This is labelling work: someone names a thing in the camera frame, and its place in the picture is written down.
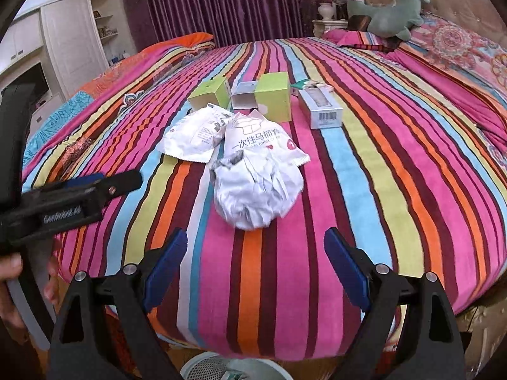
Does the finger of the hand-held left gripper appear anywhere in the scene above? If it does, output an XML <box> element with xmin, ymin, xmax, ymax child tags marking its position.
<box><xmin>59</xmin><ymin>173</ymin><xmax>106</xmax><ymax>193</ymax></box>
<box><xmin>94</xmin><ymin>169</ymin><xmax>144</xmax><ymax>207</ymax></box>

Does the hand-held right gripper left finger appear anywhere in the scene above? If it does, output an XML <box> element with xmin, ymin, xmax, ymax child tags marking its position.
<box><xmin>47</xmin><ymin>227</ymin><xmax>189</xmax><ymax>380</ymax></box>

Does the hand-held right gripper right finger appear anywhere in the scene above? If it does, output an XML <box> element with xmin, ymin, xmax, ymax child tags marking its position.
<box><xmin>323</xmin><ymin>227</ymin><xmax>466</xmax><ymax>380</ymax></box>

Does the white plastic mesh waste basket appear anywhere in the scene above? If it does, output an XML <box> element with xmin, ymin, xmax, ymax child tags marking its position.
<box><xmin>180</xmin><ymin>351</ymin><xmax>296</xmax><ymax>380</ymax></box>

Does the white paper ball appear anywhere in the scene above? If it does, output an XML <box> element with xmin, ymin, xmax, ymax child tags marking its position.
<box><xmin>212</xmin><ymin>152</ymin><xmax>305</xmax><ymax>231</ymax></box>

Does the white packet with printed text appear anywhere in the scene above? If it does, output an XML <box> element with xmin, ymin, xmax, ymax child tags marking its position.
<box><xmin>220</xmin><ymin>111</ymin><xmax>310</xmax><ymax>167</ymax></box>

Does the green box with grey tray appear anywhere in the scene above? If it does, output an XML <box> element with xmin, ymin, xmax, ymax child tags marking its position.
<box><xmin>231</xmin><ymin>72</ymin><xmax>293</xmax><ymax>123</ymax></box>

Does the person's left hand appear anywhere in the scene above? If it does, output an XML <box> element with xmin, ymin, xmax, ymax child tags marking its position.
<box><xmin>0</xmin><ymin>239</ymin><xmax>62</xmax><ymax>327</ymax></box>

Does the striped colourful blanket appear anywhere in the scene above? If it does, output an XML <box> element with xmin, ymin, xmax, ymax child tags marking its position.
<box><xmin>22</xmin><ymin>37</ymin><xmax>507</xmax><ymax>361</ymax></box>

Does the black television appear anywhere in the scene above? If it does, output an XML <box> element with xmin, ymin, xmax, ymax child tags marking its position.
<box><xmin>0</xmin><ymin>61</ymin><xmax>50</xmax><ymax>104</ymax></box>

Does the white wardrobe cabinet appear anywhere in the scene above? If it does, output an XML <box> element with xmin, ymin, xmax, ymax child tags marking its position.
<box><xmin>0</xmin><ymin>0</ymin><xmax>137</xmax><ymax>127</ymax></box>

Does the wooden bed base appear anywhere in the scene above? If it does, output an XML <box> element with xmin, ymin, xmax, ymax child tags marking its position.
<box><xmin>455</xmin><ymin>293</ymin><xmax>507</xmax><ymax>371</ymax></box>

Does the white box with barcode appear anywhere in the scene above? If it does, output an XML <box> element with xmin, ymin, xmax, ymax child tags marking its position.
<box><xmin>298</xmin><ymin>87</ymin><xmax>343</xmax><ymax>130</ymax></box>

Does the small green and white box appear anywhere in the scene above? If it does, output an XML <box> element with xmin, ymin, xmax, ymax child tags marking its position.
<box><xmin>290</xmin><ymin>80</ymin><xmax>333</xmax><ymax>96</ymax></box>

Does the purple curtain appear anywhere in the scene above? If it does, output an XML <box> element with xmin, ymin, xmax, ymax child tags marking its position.
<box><xmin>121</xmin><ymin>0</ymin><xmax>313</xmax><ymax>54</ymax></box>

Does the white nightstand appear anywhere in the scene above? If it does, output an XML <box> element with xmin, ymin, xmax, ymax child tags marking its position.
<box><xmin>312</xmin><ymin>18</ymin><xmax>350</xmax><ymax>39</ymax></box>

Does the green plush dinosaur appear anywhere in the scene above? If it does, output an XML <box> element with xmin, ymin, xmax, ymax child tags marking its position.
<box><xmin>346</xmin><ymin>0</ymin><xmax>430</xmax><ymax>42</ymax></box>

